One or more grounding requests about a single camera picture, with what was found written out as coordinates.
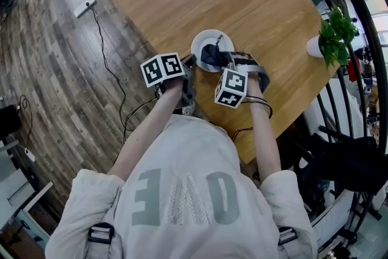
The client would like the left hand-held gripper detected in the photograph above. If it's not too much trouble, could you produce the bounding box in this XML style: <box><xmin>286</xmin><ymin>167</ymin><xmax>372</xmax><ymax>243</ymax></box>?
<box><xmin>140</xmin><ymin>52</ymin><xmax>199</xmax><ymax>110</ymax></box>

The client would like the black box on floor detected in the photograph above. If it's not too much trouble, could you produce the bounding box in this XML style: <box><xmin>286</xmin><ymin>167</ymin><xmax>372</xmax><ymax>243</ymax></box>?
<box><xmin>0</xmin><ymin>104</ymin><xmax>22</xmax><ymax>141</ymax></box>

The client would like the white round plate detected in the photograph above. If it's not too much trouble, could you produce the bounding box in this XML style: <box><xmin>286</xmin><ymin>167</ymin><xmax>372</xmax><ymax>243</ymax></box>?
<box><xmin>190</xmin><ymin>29</ymin><xmax>236</xmax><ymax>73</ymax></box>

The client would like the black harness strap buckle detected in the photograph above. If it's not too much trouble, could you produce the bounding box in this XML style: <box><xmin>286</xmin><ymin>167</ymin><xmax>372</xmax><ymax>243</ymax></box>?
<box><xmin>87</xmin><ymin>222</ymin><xmax>115</xmax><ymax>245</ymax></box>
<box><xmin>277</xmin><ymin>226</ymin><xmax>299</xmax><ymax>247</ymax></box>

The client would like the dark blue cloth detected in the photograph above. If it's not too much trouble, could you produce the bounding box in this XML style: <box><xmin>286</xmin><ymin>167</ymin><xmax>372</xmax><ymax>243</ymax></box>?
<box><xmin>199</xmin><ymin>34</ymin><xmax>230</xmax><ymax>68</ymax></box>

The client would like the white desk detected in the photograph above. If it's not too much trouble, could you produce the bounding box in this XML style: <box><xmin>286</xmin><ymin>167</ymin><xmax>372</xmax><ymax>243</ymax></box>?
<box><xmin>0</xmin><ymin>139</ymin><xmax>55</xmax><ymax>224</ymax></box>

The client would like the green plant in white pot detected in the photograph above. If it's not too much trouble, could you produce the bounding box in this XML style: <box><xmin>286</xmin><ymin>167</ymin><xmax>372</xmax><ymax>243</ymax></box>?
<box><xmin>306</xmin><ymin>5</ymin><xmax>359</xmax><ymax>69</ymax></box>

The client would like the long black floor cable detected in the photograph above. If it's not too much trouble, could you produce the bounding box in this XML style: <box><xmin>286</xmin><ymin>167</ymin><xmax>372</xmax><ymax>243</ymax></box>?
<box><xmin>89</xmin><ymin>5</ymin><xmax>159</xmax><ymax>144</ymax></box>

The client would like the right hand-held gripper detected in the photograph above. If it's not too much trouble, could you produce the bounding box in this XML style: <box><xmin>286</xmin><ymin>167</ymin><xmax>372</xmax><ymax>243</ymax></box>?
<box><xmin>214</xmin><ymin>51</ymin><xmax>271</xmax><ymax>109</ymax></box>

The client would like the black cable with white adapter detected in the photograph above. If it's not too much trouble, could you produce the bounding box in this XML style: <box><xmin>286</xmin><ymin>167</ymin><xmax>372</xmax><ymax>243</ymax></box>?
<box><xmin>17</xmin><ymin>94</ymin><xmax>37</xmax><ymax>163</ymax></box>

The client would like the person's white printed shirt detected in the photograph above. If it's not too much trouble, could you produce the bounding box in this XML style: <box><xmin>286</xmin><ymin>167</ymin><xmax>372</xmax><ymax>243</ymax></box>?
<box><xmin>45</xmin><ymin>113</ymin><xmax>318</xmax><ymax>259</ymax></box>

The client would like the black curved metal railing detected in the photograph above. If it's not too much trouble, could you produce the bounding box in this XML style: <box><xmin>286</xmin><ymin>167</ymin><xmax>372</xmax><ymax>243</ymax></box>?
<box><xmin>277</xmin><ymin>0</ymin><xmax>388</xmax><ymax>222</ymax></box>

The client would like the black bag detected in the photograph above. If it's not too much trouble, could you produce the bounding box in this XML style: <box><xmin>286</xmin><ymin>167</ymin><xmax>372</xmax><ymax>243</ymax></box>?
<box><xmin>299</xmin><ymin>132</ymin><xmax>388</xmax><ymax>195</ymax></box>

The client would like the person's left forearm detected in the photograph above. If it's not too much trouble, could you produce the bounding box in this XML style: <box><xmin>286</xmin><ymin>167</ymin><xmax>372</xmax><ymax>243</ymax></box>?
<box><xmin>107</xmin><ymin>79</ymin><xmax>183</xmax><ymax>183</ymax></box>

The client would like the white power strip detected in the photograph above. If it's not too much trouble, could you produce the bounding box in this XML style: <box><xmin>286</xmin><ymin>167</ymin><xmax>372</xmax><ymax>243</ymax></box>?
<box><xmin>73</xmin><ymin>0</ymin><xmax>97</xmax><ymax>19</ymax></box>

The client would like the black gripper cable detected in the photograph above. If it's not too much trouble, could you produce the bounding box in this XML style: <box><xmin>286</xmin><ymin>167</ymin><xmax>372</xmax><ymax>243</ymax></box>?
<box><xmin>232</xmin><ymin>95</ymin><xmax>273</xmax><ymax>141</ymax></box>

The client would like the person's right forearm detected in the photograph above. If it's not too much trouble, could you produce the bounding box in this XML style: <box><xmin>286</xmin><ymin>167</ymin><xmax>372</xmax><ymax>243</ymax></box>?
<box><xmin>247</xmin><ymin>86</ymin><xmax>283</xmax><ymax>183</ymax></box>

